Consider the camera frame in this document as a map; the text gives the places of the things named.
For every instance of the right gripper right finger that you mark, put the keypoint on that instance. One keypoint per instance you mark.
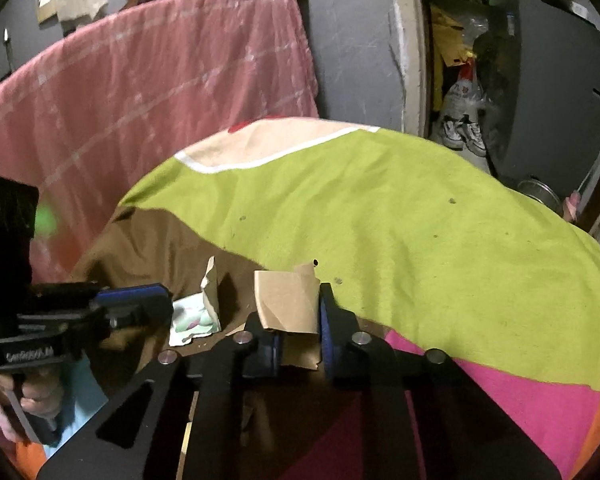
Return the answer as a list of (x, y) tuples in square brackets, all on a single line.
[(422, 415)]

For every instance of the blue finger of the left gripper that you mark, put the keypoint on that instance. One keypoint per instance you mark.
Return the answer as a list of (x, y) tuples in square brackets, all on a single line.
[(137, 306)]

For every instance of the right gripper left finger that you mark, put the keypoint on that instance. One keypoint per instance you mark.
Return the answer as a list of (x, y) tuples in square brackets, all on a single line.
[(181, 417)]

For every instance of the white green paper scrap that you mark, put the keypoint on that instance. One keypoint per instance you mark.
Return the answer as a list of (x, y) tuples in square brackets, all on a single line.
[(197, 315)]

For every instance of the brown cardboard piece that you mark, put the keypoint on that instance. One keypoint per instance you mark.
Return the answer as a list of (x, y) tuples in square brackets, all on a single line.
[(287, 304)]

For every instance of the person left hand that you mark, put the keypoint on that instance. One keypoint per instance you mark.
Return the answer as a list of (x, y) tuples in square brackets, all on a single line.
[(41, 391)]

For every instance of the colourful patchwork table cloth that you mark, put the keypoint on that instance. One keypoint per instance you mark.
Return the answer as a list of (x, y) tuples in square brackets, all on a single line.
[(430, 250)]

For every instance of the pink checked cloth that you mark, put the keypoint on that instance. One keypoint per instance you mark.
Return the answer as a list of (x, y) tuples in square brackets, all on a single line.
[(95, 112)]

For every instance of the steel pot on floor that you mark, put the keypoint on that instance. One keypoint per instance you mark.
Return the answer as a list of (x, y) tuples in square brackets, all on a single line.
[(542, 193)]

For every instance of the pink bottle on floor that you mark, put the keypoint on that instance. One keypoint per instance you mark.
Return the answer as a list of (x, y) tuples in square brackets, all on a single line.
[(570, 207)]

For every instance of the white sneakers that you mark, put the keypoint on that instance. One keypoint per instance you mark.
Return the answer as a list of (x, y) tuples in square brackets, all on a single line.
[(457, 134)]

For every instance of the grey cabinet in doorway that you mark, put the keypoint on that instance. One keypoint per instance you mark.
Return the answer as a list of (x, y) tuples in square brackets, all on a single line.
[(539, 69)]

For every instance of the yellow bag in closet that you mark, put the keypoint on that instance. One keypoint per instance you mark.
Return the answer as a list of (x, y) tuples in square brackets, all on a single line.
[(449, 50)]

